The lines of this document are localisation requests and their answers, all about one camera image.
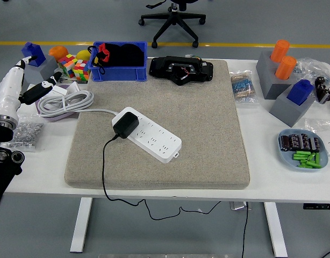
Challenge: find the purple plate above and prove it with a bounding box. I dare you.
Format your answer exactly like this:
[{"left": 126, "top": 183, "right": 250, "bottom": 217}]
[{"left": 34, "top": 83, "right": 80, "bottom": 123}]

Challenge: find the orange round object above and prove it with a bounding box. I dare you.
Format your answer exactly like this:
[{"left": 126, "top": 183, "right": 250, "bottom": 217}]
[{"left": 48, "top": 46, "right": 69, "bottom": 63}]

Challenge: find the hanging black cable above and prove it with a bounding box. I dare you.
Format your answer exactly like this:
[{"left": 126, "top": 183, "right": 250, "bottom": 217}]
[{"left": 241, "top": 201, "right": 249, "bottom": 258}]

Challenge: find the black pouch with red trim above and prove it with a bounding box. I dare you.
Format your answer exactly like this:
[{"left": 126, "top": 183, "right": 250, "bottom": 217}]
[{"left": 87, "top": 42, "right": 145, "bottom": 75}]

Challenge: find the white flat box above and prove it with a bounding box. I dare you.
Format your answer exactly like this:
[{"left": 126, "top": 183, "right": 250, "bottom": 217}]
[{"left": 46, "top": 82, "right": 68, "bottom": 97}]

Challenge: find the black plug adapter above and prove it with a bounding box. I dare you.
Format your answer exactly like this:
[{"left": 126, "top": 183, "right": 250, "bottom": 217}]
[{"left": 112, "top": 112, "right": 140, "bottom": 140}]

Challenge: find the black mechanical device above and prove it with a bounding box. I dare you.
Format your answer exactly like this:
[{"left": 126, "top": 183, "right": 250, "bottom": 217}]
[{"left": 148, "top": 55, "right": 214, "bottom": 87}]

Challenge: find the clear bag of resistors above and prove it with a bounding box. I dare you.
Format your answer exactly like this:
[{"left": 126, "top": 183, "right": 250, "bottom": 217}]
[{"left": 228, "top": 70, "right": 260, "bottom": 104}]

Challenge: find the clear bag of metal nuts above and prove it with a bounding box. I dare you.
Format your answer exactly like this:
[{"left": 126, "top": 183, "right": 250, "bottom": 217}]
[{"left": 0, "top": 114, "right": 46, "bottom": 153}]

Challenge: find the white power strip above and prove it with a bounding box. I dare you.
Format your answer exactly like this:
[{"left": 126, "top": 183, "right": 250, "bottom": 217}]
[{"left": 112, "top": 106, "right": 182, "bottom": 163}]

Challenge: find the blue plastic block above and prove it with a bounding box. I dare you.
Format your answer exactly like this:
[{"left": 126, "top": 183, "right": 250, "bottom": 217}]
[
  {"left": 285, "top": 78, "right": 314, "bottom": 105},
  {"left": 21, "top": 42, "right": 46, "bottom": 67}
]

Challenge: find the clear plastic bag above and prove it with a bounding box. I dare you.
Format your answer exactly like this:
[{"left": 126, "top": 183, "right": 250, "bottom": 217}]
[{"left": 304, "top": 117, "right": 330, "bottom": 156}]

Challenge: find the black office chair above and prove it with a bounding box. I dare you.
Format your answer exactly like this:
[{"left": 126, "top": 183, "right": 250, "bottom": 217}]
[{"left": 138, "top": 0, "right": 206, "bottom": 49}]

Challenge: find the thin black plug cord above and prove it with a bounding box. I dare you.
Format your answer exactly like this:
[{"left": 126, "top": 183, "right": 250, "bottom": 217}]
[{"left": 101, "top": 134, "right": 221, "bottom": 221}]

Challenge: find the orange plastic cylinder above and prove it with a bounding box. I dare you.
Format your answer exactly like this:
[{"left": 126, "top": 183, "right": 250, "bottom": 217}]
[
  {"left": 274, "top": 55, "right": 297, "bottom": 80},
  {"left": 269, "top": 39, "right": 290, "bottom": 63}
]

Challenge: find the blue plastic bin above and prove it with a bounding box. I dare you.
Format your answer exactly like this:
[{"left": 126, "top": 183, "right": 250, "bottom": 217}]
[{"left": 89, "top": 41, "right": 148, "bottom": 82}]

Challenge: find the dark brown capacitor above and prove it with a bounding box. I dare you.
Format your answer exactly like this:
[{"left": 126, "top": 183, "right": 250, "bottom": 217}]
[
  {"left": 299, "top": 133, "right": 311, "bottom": 150},
  {"left": 309, "top": 137, "right": 321, "bottom": 153},
  {"left": 288, "top": 133, "right": 302, "bottom": 151},
  {"left": 279, "top": 135, "right": 291, "bottom": 152}
]

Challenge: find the clear bag of small parts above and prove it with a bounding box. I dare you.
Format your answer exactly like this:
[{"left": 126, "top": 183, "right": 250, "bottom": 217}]
[{"left": 292, "top": 57, "right": 330, "bottom": 89}]

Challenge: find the large grey block holder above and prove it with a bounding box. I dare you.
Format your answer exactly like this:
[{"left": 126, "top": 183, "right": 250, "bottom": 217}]
[{"left": 255, "top": 50, "right": 297, "bottom": 100}]

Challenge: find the yellow ball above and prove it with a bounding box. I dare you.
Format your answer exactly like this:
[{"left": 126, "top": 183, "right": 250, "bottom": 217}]
[{"left": 75, "top": 50, "right": 91, "bottom": 61}]

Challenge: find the small white card box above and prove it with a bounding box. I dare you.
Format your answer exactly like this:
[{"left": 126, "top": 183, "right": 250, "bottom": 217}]
[{"left": 66, "top": 81, "right": 80, "bottom": 94}]

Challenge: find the colourful puzzle cube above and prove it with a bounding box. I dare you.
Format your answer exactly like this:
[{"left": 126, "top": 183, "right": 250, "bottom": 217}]
[
  {"left": 56, "top": 54, "right": 77, "bottom": 78},
  {"left": 72, "top": 59, "right": 91, "bottom": 82}
]

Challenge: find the white table leg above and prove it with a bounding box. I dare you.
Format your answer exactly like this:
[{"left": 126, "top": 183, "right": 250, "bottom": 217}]
[
  {"left": 70, "top": 198, "right": 93, "bottom": 253},
  {"left": 263, "top": 202, "right": 289, "bottom": 258}
]

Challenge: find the coiled white power cable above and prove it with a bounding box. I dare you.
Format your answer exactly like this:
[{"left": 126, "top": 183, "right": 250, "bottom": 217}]
[{"left": 37, "top": 90, "right": 120, "bottom": 119}]

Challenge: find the light blue plate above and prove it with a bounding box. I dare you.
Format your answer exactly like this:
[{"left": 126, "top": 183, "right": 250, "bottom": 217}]
[{"left": 277, "top": 128, "right": 329, "bottom": 172}]

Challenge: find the metal bracket under table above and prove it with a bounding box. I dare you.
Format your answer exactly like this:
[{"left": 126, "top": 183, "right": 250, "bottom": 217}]
[{"left": 229, "top": 200, "right": 252, "bottom": 211}]

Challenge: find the grey-brown mat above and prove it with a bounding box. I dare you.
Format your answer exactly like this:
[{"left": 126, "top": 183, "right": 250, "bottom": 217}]
[{"left": 64, "top": 59, "right": 250, "bottom": 190}]

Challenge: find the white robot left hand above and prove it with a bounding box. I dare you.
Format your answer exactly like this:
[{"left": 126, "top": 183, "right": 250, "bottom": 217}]
[{"left": 0, "top": 55, "right": 63, "bottom": 119}]

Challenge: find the black table control panel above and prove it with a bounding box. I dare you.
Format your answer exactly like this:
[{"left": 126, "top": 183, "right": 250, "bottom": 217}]
[{"left": 303, "top": 203, "right": 330, "bottom": 210}]

